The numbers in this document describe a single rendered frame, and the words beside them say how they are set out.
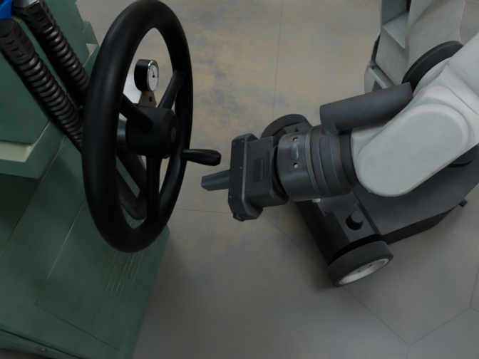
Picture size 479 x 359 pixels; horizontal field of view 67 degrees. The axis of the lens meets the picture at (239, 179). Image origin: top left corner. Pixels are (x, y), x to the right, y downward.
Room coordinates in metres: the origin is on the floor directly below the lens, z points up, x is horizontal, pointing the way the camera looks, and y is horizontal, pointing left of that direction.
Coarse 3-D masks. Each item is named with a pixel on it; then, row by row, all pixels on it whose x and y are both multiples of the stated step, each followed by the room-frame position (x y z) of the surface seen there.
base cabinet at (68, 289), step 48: (48, 192) 0.28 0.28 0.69; (48, 240) 0.22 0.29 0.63; (96, 240) 0.29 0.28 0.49; (0, 288) 0.14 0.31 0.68; (48, 288) 0.17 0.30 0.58; (96, 288) 0.22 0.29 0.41; (144, 288) 0.31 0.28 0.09; (0, 336) 0.11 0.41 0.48; (48, 336) 0.11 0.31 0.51; (96, 336) 0.14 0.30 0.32
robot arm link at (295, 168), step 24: (240, 144) 0.31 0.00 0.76; (264, 144) 0.30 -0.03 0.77; (288, 144) 0.27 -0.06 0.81; (240, 168) 0.27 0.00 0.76; (264, 168) 0.26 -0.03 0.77; (288, 168) 0.24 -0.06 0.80; (240, 192) 0.24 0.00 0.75; (264, 192) 0.23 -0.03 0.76; (288, 192) 0.23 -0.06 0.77; (312, 192) 0.22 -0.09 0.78; (240, 216) 0.22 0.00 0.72
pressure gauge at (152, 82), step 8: (136, 64) 0.56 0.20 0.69; (144, 64) 0.56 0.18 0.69; (152, 64) 0.57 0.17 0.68; (136, 72) 0.55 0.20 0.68; (144, 72) 0.54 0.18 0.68; (152, 72) 0.56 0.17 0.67; (136, 80) 0.54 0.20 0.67; (144, 80) 0.54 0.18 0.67; (152, 80) 0.55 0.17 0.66; (144, 88) 0.53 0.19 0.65; (152, 88) 0.55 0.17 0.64
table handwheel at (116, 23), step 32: (128, 32) 0.28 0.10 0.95; (160, 32) 0.38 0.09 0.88; (96, 64) 0.24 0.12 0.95; (128, 64) 0.25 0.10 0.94; (96, 96) 0.22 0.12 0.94; (192, 96) 0.40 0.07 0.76; (96, 128) 0.19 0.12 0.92; (128, 128) 0.27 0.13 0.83; (160, 128) 0.27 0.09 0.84; (96, 160) 0.18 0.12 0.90; (96, 192) 0.16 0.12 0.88; (160, 192) 0.27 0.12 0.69; (96, 224) 0.15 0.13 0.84; (128, 224) 0.16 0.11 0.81; (160, 224) 0.21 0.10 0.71
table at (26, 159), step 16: (96, 48) 0.37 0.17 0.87; (48, 128) 0.24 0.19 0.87; (0, 144) 0.22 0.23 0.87; (16, 144) 0.22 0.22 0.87; (32, 144) 0.22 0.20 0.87; (48, 144) 0.23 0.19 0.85; (0, 160) 0.20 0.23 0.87; (16, 160) 0.20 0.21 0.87; (32, 160) 0.20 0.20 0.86; (48, 160) 0.22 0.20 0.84; (32, 176) 0.20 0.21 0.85
